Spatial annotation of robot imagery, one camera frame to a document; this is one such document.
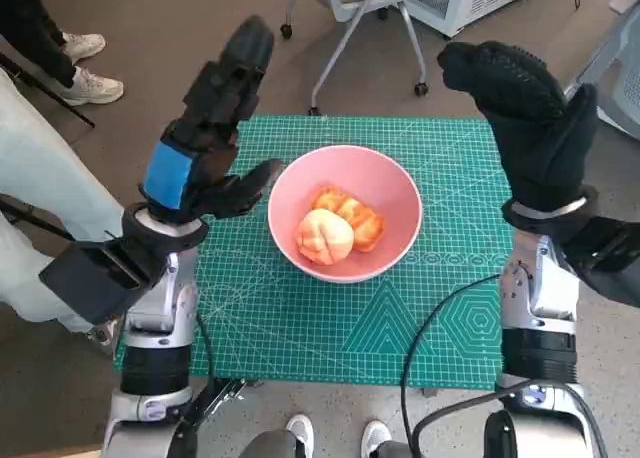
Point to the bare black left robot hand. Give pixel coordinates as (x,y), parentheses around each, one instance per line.
(200,153)

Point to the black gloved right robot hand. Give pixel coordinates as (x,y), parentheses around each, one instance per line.
(540,138)

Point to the pink bowl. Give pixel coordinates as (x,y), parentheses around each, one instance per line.
(300,188)

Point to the round bread bun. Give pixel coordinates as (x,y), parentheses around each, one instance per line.
(322,238)

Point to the long toasted bread loaf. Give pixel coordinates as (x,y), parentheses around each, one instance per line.
(365,225)

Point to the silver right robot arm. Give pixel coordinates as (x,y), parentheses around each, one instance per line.
(540,298)

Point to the black tripod leg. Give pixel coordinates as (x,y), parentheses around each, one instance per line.
(35,218)
(75,113)

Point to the white perforated cabinet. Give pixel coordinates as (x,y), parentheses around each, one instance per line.
(475,3)

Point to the green cutting mat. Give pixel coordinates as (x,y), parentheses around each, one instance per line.
(300,318)

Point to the black metal table leg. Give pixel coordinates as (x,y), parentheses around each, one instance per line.
(230,393)

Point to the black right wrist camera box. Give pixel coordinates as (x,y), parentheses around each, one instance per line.
(610,263)

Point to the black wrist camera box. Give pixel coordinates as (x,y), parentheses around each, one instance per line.
(95,283)
(610,263)

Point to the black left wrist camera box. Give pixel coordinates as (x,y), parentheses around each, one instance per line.
(95,283)

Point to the small metal table bracket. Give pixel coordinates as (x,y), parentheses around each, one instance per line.
(431,393)

